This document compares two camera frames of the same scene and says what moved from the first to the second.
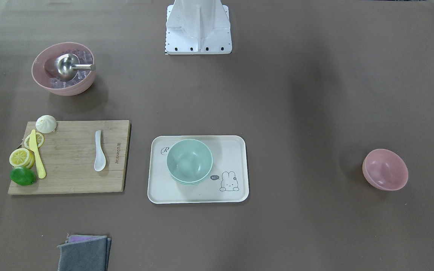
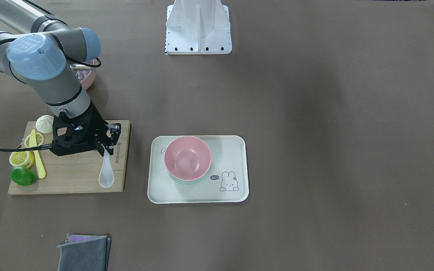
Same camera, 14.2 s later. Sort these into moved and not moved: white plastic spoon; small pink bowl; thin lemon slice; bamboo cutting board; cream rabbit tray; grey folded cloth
Moved: small pink bowl; white plastic spoon
Not moved: grey folded cloth; thin lemon slice; cream rabbit tray; bamboo cutting board
